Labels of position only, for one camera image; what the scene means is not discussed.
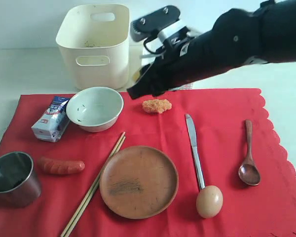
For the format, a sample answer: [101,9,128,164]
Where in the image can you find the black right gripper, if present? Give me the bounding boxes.
[127,41,205,99]

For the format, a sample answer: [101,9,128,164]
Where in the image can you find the orange fried nugget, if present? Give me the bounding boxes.
[142,99,172,114]

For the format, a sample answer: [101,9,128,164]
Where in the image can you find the blue white milk carton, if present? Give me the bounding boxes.
[31,96,70,142]

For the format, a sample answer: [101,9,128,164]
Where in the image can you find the red sausage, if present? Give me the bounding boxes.
[37,157,85,175]

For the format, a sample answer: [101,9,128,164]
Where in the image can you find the brown egg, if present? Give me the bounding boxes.
[196,185,223,218]

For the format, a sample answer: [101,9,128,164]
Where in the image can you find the yellow cheese wedge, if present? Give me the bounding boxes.
[132,70,141,81]

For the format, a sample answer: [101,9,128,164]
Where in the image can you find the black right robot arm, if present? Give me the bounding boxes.
[127,0,296,99]

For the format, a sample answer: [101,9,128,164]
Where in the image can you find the white perforated basket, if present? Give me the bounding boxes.
[130,47,193,91]

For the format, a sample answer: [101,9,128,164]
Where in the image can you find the white ceramic bowl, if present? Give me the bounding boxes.
[66,86,124,133]

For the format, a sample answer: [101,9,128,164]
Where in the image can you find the cream plastic tub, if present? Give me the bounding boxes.
[56,4,130,90]

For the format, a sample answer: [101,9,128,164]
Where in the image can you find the wooden chopstick left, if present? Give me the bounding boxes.
[60,131,126,237]

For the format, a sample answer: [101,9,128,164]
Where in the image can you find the steel table knife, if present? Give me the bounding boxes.
[185,114,205,189]

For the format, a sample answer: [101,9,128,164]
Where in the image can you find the brown wooden plate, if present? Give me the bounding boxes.
[99,146,179,220]

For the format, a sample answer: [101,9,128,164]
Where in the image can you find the red tablecloth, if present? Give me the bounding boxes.
[0,88,296,237]

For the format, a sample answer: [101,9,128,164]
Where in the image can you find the brown wooden spoon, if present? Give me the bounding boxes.
[238,119,261,186]

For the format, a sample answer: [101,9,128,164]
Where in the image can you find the stainless steel cup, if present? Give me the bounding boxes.
[0,151,41,207]

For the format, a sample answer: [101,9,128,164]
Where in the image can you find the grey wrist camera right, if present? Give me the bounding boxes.
[130,5,181,42]

